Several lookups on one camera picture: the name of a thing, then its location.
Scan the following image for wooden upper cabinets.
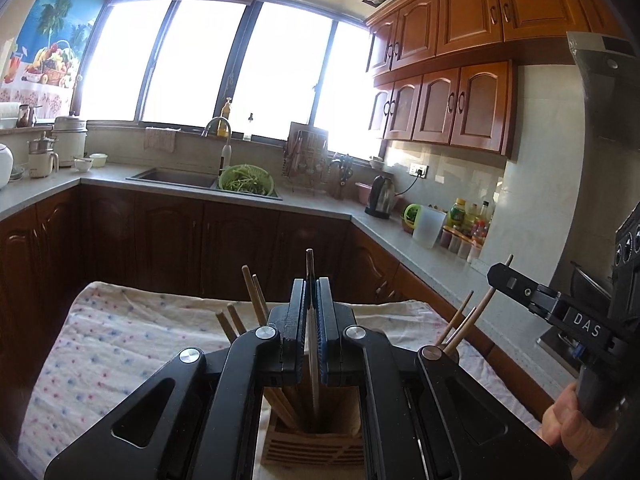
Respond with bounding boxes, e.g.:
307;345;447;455
365;0;623;159

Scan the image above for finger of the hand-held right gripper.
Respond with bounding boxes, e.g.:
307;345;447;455
486;261;542;317

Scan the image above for row of spice jars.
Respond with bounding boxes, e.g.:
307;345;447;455
439;225;485;264

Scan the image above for white blender jug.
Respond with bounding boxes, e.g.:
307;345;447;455
27;132;61;180

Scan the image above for large white steamer pot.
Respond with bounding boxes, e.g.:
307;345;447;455
51;112;90;169

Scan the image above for person's right hand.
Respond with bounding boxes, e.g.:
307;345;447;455
541;382;609;480

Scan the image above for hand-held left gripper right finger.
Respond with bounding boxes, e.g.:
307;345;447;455
315;277;572;480

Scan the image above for wire dish rack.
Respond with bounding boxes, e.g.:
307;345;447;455
282;121;331;194

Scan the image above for green and yellow bottle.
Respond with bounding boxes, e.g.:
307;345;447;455
446;197;469;234

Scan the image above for white rice cooker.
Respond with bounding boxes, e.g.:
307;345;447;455
0;143;15;190

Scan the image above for dark glass jar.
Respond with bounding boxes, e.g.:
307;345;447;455
16;104;44;129

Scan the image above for steel range hood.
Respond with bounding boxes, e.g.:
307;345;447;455
566;31;640;243

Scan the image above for plastic pitcher with green handle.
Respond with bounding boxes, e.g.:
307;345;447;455
402;203;448;250

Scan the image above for tropical fruit window blind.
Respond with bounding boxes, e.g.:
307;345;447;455
0;0;109;122

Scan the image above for wooden chopstick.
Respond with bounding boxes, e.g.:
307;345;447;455
443;254;514;357
227;303;248;335
216;311;238;345
242;265;304;426
434;290;475;347

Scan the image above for chrome faucet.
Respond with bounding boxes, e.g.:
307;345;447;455
201;116;234;177

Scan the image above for hanging dish towel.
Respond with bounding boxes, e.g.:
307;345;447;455
144;127;177;154

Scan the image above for green colander with vegetables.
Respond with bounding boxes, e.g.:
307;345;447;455
218;162;276;197

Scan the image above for yellow oil bottle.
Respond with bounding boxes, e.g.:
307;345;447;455
462;202;481;239

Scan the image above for kitchen window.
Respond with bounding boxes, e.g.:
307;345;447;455
79;0;387;144

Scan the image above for white floral tablecloth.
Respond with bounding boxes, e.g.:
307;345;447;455
17;280;545;480

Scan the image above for steel electric kettle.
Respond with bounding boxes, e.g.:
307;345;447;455
364;174;397;220

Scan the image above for knife block with tools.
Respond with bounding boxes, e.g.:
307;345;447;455
327;152;356;200

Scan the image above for wooden cutting board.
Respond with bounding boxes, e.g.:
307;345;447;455
288;121;330;154

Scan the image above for dark wooden lower cabinets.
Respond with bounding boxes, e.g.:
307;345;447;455
0;182;557;423

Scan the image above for wooden utensil holder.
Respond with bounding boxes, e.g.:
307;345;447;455
260;385;367;469

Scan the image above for steel kitchen sink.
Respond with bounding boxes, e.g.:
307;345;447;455
125;166;284;202

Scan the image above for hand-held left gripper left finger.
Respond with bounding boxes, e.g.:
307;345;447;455
44;278;308;480

